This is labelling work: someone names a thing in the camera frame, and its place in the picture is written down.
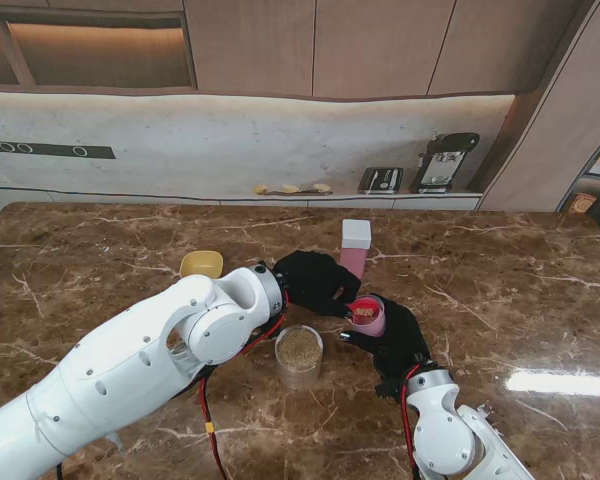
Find tall wooden cabinet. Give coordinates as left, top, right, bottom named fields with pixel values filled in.
left=478, top=0, right=600, bottom=214

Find wooden cutting board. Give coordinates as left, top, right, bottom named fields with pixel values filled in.
left=278, top=183, right=334, bottom=196

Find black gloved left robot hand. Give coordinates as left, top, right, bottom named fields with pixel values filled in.
left=272, top=251, right=362, bottom=319

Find red plastic measuring spoon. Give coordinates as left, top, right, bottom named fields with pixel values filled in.
left=344, top=298, right=381, bottom=320

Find lit open shelf niche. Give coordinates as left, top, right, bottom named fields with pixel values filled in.
left=0, top=0, right=199, bottom=94

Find round wooden ornament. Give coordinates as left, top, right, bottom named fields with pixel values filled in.
left=568, top=192, right=598, bottom=216

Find pink plastic measuring cup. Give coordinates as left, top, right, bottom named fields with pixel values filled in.
left=347, top=294, right=387, bottom=338

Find pink container with white lid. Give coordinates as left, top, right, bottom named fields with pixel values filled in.
left=338, top=218, right=373, bottom=279

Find red black left arm cable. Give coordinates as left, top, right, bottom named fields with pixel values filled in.
left=197, top=294, right=290, bottom=480

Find red black arm cable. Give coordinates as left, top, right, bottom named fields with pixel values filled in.
left=401, top=363, right=426, bottom=480
left=197, top=294, right=290, bottom=480

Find black espresso machine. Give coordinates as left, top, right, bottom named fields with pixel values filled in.
left=416, top=131, right=481, bottom=195

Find black silver toaster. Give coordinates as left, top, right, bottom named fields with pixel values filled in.
left=357, top=166, right=404, bottom=195

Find clear jar of grain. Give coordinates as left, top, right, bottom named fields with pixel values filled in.
left=274, top=324, right=325, bottom=391

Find yellow plastic bowl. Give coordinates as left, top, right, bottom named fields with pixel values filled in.
left=179, top=250, right=225, bottom=279

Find red black right arm cable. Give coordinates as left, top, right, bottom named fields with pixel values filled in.
left=401, top=363, right=426, bottom=480

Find black wall control panel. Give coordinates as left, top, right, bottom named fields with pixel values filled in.
left=0, top=139, right=117, bottom=161

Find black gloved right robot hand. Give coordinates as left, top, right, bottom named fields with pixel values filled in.
left=338, top=293, right=431, bottom=381

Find wooden wall cabinets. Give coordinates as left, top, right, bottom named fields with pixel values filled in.
left=182, top=0, right=597, bottom=103

